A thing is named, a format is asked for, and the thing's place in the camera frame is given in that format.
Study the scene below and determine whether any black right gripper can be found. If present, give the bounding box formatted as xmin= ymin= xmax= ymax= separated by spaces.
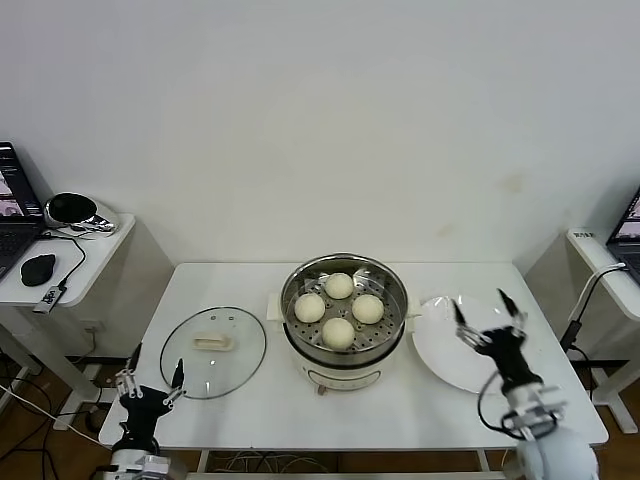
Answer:
xmin=451 ymin=287 xmax=545 ymax=389

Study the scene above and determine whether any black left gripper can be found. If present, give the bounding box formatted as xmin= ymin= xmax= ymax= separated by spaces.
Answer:
xmin=115 ymin=343 xmax=187 ymax=446

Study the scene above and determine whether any round glass pot lid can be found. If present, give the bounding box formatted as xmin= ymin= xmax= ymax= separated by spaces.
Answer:
xmin=159 ymin=305 xmax=268 ymax=400

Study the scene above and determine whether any white steamed baozi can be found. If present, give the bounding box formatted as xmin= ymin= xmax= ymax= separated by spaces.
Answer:
xmin=293 ymin=293 xmax=325 ymax=323
xmin=324 ymin=272 xmax=354 ymax=300
xmin=352 ymin=293 xmax=385 ymax=324
xmin=322 ymin=317 xmax=356 ymax=350

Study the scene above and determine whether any perforated steel steamer basket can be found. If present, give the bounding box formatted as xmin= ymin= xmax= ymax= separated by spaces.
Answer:
xmin=279 ymin=253 xmax=409 ymax=369

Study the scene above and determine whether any white round plate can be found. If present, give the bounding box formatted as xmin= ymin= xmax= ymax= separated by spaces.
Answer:
xmin=412 ymin=294 xmax=530 ymax=395

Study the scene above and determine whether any black power adapter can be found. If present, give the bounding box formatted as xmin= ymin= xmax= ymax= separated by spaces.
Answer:
xmin=560 ymin=320 xmax=584 ymax=351

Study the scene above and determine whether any grey usb hub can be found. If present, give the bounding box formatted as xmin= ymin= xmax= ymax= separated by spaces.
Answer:
xmin=32 ymin=285 xmax=69 ymax=315

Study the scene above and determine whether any white electric cooker base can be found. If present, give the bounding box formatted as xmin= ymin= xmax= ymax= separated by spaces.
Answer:
xmin=267 ymin=292 xmax=424 ymax=399

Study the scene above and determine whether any black computer mouse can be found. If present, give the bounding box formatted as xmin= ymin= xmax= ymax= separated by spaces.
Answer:
xmin=19 ymin=253 xmax=57 ymax=288

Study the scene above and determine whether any black open laptop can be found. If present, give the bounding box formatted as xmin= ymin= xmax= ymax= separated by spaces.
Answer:
xmin=605 ymin=185 xmax=640 ymax=281
xmin=0 ymin=141 xmax=46 ymax=281

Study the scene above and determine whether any chrome and black headset device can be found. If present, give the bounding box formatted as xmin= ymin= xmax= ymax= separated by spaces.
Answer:
xmin=42 ymin=191 xmax=121 ymax=236

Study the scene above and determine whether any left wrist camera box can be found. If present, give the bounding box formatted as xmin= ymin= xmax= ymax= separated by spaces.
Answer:
xmin=132 ymin=453 xmax=172 ymax=480

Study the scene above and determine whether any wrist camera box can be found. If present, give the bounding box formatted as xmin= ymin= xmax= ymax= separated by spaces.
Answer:
xmin=501 ymin=384 xmax=570 ymax=442
xmin=132 ymin=453 xmax=172 ymax=480

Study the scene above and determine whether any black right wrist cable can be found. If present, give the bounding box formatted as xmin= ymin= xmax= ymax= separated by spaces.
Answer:
xmin=476 ymin=372 xmax=524 ymax=440

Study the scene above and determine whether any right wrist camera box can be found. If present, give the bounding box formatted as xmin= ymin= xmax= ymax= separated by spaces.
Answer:
xmin=501 ymin=384 xmax=570 ymax=442

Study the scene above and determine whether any grey laptop charger cable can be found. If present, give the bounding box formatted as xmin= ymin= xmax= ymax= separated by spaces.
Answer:
xmin=569 ymin=262 xmax=627 ymax=326

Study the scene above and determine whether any white floor cable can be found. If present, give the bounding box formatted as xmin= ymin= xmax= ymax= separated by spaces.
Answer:
xmin=0 ymin=383 xmax=119 ymax=459

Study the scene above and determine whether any white table frame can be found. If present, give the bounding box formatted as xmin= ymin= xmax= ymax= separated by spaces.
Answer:
xmin=197 ymin=448 xmax=521 ymax=474

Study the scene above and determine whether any white cable tangle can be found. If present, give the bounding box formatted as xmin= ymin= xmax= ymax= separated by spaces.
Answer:
xmin=214 ymin=449 xmax=331 ymax=474

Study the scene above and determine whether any black usb hub cable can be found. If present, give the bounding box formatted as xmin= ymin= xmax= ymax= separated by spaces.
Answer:
xmin=33 ymin=230 xmax=87 ymax=292

